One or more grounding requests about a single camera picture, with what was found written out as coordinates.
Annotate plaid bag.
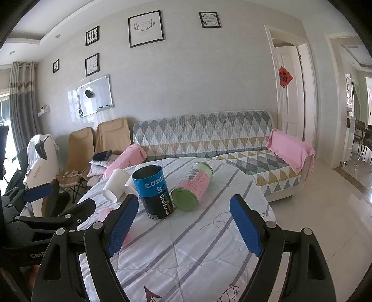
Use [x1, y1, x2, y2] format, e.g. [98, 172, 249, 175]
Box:
[55, 171, 85, 190]

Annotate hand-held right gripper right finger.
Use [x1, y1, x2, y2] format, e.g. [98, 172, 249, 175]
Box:
[229, 194, 348, 302]

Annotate line drawing picture frame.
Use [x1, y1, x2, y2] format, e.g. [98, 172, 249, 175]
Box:
[85, 53, 100, 77]

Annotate pink pillow left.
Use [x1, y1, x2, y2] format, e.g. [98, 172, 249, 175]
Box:
[103, 144, 148, 179]

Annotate white door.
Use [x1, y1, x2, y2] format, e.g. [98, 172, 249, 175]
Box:
[273, 43, 306, 143]

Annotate whiteboard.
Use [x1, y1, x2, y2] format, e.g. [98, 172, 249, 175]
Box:
[76, 75, 113, 117]

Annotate sofa with triangle patterned cover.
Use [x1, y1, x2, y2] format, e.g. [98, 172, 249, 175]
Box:
[132, 110, 316, 202]

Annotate floral pillow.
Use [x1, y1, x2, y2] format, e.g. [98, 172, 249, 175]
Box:
[87, 158, 117, 186]

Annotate large antler picture frame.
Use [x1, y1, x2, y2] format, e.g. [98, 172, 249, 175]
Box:
[128, 11, 165, 49]

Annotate black print picture frame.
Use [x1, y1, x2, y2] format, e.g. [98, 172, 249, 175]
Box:
[85, 26, 100, 47]

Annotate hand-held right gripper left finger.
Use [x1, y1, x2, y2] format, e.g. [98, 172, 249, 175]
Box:
[31, 194, 139, 302]

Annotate pink and green can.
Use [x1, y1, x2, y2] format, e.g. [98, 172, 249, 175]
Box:
[170, 162, 215, 212]

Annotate striped printed blanket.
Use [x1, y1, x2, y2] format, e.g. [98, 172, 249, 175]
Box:
[77, 158, 275, 302]

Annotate tan folding chair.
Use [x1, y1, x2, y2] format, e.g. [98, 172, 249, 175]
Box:
[95, 117, 131, 156]
[62, 127, 96, 201]

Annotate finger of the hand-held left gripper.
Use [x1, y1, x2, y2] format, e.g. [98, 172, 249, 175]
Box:
[4, 184, 54, 210]
[13, 199, 97, 233]

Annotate white paper cup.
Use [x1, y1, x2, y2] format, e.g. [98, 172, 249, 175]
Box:
[124, 174, 140, 198]
[102, 168, 130, 203]

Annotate pink towel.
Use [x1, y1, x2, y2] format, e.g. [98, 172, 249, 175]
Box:
[266, 128, 316, 173]

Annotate grey curtain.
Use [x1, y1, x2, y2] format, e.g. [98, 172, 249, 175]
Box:
[8, 62, 44, 154]

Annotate dark dining chairs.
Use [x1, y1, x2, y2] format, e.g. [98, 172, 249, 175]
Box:
[347, 118, 372, 163]

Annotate blue and black can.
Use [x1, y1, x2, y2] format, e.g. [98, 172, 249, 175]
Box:
[132, 165, 175, 220]

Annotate white covered chair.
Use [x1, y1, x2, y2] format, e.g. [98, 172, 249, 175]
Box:
[23, 134, 60, 217]

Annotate small wreath picture frame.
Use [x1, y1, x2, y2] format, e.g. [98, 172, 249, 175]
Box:
[199, 12, 222, 29]

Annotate red door decoration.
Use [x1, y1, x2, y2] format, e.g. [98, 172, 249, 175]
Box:
[278, 66, 293, 89]

